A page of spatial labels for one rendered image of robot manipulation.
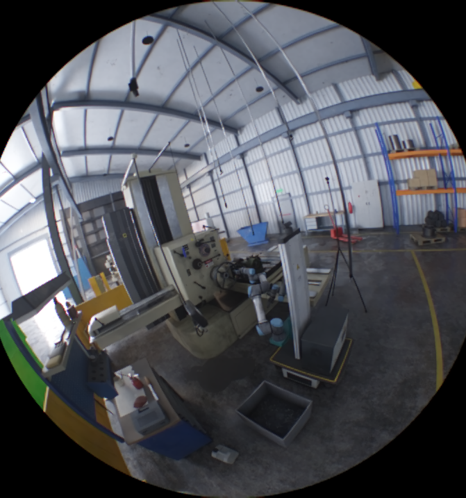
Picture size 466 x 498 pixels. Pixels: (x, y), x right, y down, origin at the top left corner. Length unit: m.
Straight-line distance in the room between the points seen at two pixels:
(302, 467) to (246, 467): 0.52
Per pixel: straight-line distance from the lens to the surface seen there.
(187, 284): 2.20
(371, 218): 8.18
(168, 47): 7.29
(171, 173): 3.05
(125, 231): 2.62
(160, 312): 2.45
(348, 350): 2.29
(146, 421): 1.45
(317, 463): 2.11
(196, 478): 2.30
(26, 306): 0.99
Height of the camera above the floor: 2.10
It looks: 13 degrees down
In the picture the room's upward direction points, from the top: 16 degrees counter-clockwise
